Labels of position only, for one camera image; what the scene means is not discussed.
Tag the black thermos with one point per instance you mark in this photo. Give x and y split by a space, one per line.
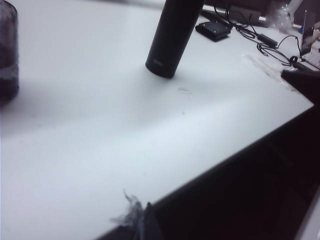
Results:
172 40

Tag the black angular object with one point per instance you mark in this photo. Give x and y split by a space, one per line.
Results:
303 83

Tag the clear crumpled plastic wrap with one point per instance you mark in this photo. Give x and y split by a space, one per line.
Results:
278 17

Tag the black flat box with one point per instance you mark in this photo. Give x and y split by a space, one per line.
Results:
213 30

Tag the grey transparent plastic cup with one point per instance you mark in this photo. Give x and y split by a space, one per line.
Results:
8 55

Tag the dark stand with blue panel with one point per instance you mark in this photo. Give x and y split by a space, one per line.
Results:
308 37

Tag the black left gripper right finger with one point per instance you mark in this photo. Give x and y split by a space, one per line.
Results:
151 225

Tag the white furniture edge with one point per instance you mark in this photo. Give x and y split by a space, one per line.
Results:
311 220

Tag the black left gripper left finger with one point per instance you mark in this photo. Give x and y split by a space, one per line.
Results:
133 220

